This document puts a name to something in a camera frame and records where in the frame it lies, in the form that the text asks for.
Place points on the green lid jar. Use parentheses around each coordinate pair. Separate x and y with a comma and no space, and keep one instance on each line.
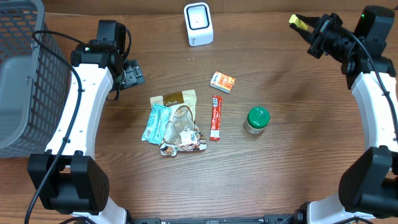
(256,120)

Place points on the white barcode scanner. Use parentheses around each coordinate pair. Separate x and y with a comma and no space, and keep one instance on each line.
(198,23)

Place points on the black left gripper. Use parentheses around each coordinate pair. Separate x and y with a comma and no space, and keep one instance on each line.
(132,73)

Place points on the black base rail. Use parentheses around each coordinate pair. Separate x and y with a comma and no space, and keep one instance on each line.
(267,219)

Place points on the brown snack pouch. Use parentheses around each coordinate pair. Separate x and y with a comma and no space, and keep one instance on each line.
(181,131)

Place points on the grey plastic mesh basket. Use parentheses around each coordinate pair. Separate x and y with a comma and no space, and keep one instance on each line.
(33,82)

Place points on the teal Kleenex tissue pack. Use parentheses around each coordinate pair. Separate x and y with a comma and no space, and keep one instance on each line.
(156,124)

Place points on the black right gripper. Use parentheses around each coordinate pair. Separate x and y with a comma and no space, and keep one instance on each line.
(331,20)

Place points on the red snack stick packet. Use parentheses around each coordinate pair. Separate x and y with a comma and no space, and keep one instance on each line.
(216,118)

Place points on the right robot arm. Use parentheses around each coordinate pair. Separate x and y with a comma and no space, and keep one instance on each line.
(365,192)

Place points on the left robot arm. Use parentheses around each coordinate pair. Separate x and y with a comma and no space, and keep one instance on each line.
(66,177)

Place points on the orange Kleenex tissue box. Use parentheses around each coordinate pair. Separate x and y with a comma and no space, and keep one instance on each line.
(222,82)

